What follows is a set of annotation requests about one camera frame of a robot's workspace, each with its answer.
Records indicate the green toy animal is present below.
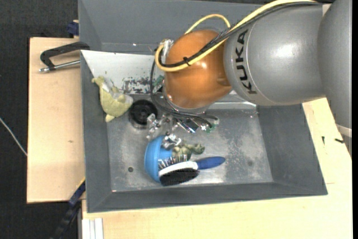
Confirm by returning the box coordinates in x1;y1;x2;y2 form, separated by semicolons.
171;142;206;162

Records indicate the brown cardboard board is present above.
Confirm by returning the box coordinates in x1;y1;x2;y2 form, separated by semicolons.
26;36;86;204

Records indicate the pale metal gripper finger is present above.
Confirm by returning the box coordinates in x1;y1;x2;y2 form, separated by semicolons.
161;133;182;149
145;113;168;140

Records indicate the blue and white hairbrush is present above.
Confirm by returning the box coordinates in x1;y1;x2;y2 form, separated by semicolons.
157;156;227;187

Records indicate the grey metal bin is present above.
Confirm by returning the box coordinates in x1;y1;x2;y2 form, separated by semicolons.
77;0;328;213

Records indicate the black round wheel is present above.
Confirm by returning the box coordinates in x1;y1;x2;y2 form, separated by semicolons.
128;99;159;129

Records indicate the yellow-green plush toy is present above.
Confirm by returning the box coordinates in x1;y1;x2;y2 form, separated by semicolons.
91;75;134;123

